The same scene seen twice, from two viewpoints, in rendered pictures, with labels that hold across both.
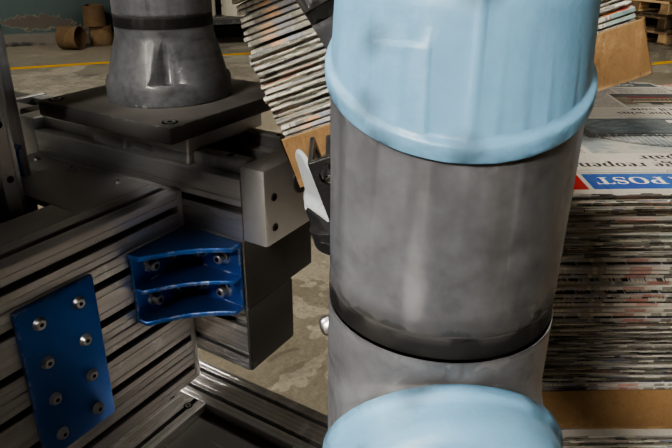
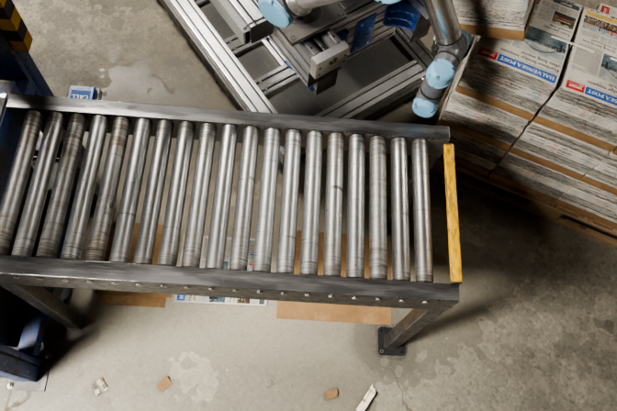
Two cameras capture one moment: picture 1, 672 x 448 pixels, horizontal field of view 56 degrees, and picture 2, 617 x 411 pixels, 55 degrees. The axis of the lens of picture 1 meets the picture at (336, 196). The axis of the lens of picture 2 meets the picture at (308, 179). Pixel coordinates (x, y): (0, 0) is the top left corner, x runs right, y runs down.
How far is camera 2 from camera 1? 1.66 m
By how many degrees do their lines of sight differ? 44
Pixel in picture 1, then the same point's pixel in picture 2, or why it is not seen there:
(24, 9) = not seen: outside the picture
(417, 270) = (427, 91)
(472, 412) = (427, 104)
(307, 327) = not seen: outside the picture
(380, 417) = (420, 100)
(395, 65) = (430, 78)
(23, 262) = (364, 12)
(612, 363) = (490, 92)
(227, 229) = (417, 7)
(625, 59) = (518, 37)
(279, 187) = not seen: hidden behind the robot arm
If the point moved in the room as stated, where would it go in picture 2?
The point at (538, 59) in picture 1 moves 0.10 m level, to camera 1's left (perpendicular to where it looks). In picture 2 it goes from (441, 83) to (408, 71)
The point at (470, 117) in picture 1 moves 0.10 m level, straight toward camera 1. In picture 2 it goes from (434, 84) to (416, 108)
